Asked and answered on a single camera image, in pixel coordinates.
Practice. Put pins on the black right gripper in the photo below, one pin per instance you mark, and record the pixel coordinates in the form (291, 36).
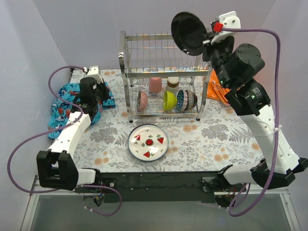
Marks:
(209, 51)

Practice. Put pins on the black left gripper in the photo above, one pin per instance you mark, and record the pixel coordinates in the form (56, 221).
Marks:
(105, 89)

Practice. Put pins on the black glossy plate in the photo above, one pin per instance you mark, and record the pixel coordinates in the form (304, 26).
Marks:
(188, 33)

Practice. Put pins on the pink patterned bowl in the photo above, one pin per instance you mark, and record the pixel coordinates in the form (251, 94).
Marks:
(142, 101)

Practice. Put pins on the beige bowl with patterned outside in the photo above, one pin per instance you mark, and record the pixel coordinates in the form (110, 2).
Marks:
(192, 100)

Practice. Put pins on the pink plastic cup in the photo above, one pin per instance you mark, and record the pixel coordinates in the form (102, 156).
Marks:
(155, 85)

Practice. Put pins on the white brown steel cup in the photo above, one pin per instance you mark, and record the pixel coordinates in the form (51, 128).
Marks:
(173, 84)

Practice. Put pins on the white blue patterned bowl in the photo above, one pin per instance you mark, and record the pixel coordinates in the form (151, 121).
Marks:
(182, 100)

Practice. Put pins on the lime green bowl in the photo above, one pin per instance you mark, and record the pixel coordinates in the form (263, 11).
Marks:
(169, 101)

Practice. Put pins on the white plate with strawberry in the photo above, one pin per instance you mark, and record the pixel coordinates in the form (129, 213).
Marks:
(148, 142)

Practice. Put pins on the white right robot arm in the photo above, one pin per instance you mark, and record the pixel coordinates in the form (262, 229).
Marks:
(235, 69)

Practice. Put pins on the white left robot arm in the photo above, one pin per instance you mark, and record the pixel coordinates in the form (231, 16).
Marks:
(56, 168)

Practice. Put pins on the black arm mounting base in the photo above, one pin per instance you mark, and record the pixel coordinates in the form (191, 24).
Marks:
(163, 186)

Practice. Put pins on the steel two-tier dish rack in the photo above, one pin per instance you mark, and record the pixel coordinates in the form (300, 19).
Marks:
(143, 56)

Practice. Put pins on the orange white folded cloth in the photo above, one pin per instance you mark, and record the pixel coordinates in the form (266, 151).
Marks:
(215, 91)

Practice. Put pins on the blue shark print cloth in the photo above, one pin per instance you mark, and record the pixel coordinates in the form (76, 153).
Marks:
(60, 111)

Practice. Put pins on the floral table mat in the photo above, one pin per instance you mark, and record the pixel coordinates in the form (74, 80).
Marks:
(220, 138)

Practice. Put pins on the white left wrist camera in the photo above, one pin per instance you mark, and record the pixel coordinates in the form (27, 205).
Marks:
(94, 74)

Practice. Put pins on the aluminium frame rail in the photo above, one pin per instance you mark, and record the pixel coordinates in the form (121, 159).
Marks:
(31, 206)

